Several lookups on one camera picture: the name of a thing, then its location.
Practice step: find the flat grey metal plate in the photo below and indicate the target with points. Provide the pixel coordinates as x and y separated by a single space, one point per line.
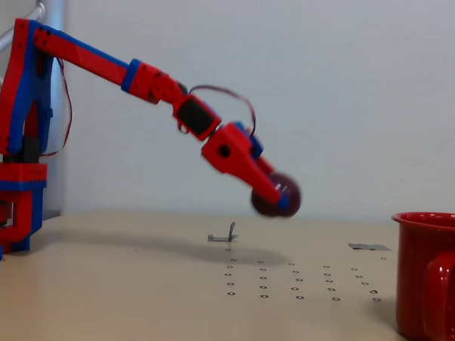
369 247

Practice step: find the red and blue gripper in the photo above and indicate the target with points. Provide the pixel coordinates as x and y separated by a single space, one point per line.
233 153

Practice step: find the red enamel mug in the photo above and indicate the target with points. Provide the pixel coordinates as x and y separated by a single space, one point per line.
416 262

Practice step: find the dark red plum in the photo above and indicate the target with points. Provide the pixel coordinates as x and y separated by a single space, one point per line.
292 196

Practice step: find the small metal bracket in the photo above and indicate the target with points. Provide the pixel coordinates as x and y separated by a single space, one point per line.
219 238

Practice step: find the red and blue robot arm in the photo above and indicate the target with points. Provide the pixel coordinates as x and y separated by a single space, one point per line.
89 58

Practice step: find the silver metal frame post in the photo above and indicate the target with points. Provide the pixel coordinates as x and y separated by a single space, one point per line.
55 4

